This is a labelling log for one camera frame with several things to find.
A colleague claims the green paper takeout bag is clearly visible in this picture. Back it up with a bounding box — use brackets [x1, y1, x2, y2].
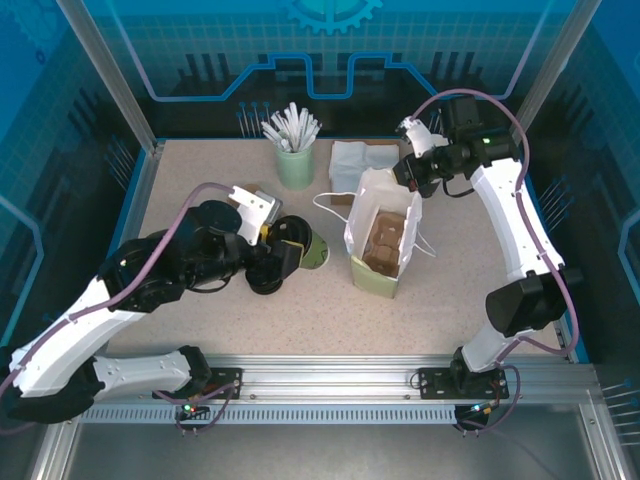
[312, 167, 439, 301]

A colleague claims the white paper napkin stack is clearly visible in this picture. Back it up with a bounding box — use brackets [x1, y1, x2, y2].
[328, 141, 401, 194]

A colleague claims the green straw holder cup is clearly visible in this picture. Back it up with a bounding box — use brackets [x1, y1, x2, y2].
[274, 142, 316, 192]

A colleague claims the small LED circuit board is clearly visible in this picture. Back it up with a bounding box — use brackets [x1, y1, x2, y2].
[179, 394, 209, 421]
[462, 399, 496, 419]

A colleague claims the grey metal tray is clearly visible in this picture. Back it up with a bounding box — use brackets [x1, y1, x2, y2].
[27, 399, 640, 480]

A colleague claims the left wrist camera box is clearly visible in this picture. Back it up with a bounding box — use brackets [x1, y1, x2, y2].
[229, 183, 285, 246]

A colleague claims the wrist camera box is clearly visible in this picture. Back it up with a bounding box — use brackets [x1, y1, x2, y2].
[398, 116, 447, 160]
[229, 183, 285, 246]

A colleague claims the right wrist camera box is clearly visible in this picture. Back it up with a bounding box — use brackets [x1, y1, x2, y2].
[398, 116, 447, 160]

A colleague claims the blue table border frame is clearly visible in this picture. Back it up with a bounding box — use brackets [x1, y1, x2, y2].
[82, 137, 584, 365]

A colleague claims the right aluminium frame post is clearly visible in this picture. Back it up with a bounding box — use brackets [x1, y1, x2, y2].
[501, 0, 607, 157]

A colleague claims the aluminium frame post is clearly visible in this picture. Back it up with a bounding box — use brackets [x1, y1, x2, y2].
[53, 0, 167, 157]
[501, 0, 607, 157]

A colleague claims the aluminium mounting rail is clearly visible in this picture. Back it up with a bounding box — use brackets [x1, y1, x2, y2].
[59, 353, 599, 406]

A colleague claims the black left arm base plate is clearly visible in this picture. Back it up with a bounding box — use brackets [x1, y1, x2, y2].
[151, 367, 245, 401]

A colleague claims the grey slotted cable duct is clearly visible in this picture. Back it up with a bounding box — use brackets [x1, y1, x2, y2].
[78, 405, 459, 425]

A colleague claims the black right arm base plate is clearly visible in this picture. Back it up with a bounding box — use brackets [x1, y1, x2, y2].
[417, 367, 510, 400]

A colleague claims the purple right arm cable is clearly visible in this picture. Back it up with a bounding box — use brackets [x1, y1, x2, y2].
[407, 89, 582, 436]

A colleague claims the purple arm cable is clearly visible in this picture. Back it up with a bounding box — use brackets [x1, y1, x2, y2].
[407, 89, 582, 436]
[0, 182, 246, 437]

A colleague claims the left aluminium frame post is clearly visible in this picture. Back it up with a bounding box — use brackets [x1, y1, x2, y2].
[53, 0, 167, 157]

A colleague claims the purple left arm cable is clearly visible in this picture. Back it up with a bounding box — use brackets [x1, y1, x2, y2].
[0, 182, 246, 437]

